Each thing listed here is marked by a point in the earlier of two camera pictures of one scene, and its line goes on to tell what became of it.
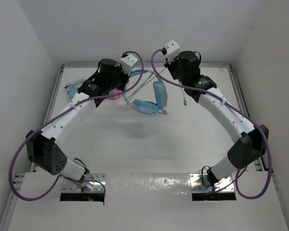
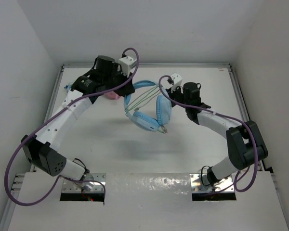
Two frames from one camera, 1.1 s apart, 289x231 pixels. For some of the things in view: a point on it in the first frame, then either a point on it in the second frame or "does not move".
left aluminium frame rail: (51, 103) does not move
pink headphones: (114, 91) does not move
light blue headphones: (148, 107) → (144, 121)
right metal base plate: (200, 183) does not move
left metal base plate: (72, 186) does not move
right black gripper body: (174, 67) → (177, 95)
